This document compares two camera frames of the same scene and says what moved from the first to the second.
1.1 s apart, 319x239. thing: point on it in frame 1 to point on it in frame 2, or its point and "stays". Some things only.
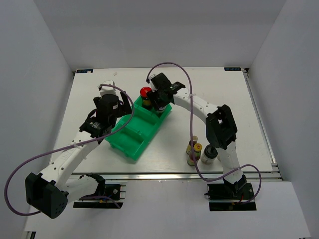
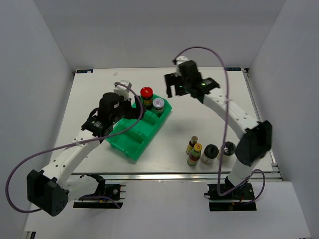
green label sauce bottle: [197, 149] stays
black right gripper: [153, 96] to [171, 79]
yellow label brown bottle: [188, 149] stays
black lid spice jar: [209, 155] stays
